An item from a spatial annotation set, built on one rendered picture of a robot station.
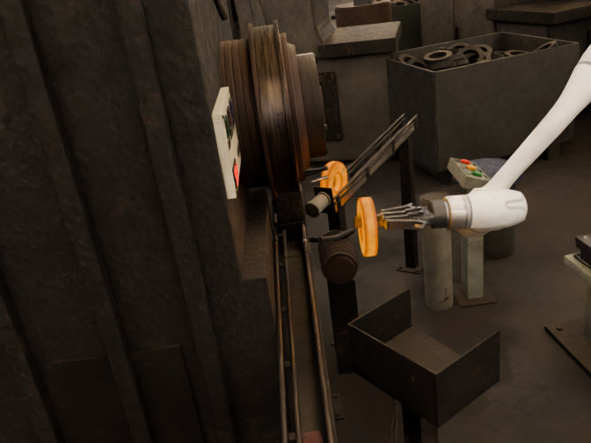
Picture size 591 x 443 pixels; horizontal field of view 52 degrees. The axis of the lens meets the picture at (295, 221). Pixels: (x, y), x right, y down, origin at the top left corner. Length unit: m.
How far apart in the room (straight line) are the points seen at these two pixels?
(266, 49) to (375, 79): 2.86
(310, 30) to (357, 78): 0.46
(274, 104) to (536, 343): 1.55
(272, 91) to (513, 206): 0.68
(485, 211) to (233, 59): 0.74
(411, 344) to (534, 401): 0.87
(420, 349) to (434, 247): 1.11
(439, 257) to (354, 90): 2.04
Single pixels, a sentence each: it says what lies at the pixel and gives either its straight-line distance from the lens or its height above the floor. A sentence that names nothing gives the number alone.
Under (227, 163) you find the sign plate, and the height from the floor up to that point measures 1.14.
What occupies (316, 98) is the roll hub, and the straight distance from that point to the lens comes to 1.56.
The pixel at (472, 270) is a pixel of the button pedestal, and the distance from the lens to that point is 2.75.
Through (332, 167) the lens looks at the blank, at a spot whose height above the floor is 0.77.
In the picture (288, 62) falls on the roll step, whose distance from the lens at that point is 1.54.
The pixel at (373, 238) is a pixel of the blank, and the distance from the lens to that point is 1.55.
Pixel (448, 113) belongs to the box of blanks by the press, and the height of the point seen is 0.48.
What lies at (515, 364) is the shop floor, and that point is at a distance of 2.48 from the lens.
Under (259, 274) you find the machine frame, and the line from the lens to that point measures 1.36.
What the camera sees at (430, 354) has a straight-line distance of 1.52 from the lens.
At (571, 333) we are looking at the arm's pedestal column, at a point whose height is 0.02.
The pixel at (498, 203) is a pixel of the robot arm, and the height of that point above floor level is 0.86.
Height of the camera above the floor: 1.52
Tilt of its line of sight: 24 degrees down
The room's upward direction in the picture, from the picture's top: 8 degrees counter-clockwise
